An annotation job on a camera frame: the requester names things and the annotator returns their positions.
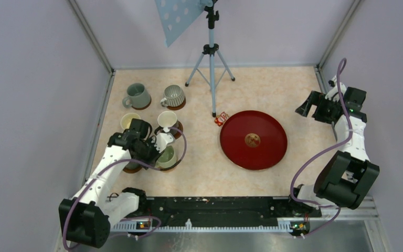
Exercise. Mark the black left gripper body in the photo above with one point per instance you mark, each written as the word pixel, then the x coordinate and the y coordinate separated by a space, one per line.
pixel 148 153

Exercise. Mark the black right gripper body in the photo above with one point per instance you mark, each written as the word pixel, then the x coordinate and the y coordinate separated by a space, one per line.
pixel 324 109

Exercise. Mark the cream ceramic mug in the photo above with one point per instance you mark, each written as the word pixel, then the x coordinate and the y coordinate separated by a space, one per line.
pixel 126 120

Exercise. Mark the dark green mug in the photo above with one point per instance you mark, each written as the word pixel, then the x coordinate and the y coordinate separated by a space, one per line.
pixel 132 165

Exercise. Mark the white faceted cup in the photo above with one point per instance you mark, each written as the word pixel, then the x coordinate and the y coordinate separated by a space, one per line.
pixel 167 120

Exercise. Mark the light green mug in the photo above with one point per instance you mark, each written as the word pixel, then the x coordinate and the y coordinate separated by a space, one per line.
pixel 167 159

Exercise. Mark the grey ceramic mug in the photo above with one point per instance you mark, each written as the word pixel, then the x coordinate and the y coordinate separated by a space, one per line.
pixel 137 96

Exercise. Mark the ribbed grey white cup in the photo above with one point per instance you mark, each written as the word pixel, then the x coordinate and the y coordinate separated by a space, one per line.
pixel 173 96

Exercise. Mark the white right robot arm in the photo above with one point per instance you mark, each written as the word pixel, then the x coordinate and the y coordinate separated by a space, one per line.
pixel 349 175

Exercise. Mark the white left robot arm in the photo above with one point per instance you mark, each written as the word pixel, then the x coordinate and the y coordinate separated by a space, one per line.
pixel 86 218

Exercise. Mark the brown wooden coaster back left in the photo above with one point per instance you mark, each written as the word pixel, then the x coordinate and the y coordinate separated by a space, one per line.
pixel 142 108

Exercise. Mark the brown wooden coaster front left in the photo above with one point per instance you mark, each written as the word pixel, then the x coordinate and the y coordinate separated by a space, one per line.
pixel 132 171

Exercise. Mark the woven rattan coaster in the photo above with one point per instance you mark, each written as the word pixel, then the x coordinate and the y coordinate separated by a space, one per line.
pixel 167 170

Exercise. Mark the dark brown wooden coaster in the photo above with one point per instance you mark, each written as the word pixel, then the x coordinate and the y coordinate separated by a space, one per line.
pixel 179 130

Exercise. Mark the brown wooden coaster back middle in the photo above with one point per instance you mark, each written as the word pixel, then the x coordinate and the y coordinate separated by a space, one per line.
pixel 177 107

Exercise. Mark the red round tray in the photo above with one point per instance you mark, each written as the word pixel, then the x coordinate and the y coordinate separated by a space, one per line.
pixel 253 140

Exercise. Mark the red owl number tag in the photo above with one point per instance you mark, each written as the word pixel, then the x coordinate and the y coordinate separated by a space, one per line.
pixel 221 118

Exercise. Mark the light blue tripod stand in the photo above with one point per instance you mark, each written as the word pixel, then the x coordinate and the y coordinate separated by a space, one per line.
pixel 211 49

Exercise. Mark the blue perforated board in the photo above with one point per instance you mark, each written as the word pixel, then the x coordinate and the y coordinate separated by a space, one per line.
pixel 177 15

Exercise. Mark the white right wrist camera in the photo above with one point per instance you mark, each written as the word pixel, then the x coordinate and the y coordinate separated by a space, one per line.
pixel 337 88

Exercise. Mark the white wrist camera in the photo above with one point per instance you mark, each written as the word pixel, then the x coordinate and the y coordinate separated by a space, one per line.
pixel 337 88
pixel 163 139

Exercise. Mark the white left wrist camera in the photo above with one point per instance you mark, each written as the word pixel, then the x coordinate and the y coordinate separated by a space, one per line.
pixel 163 139

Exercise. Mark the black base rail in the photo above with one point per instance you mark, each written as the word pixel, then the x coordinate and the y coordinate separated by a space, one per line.
pixel 242 211

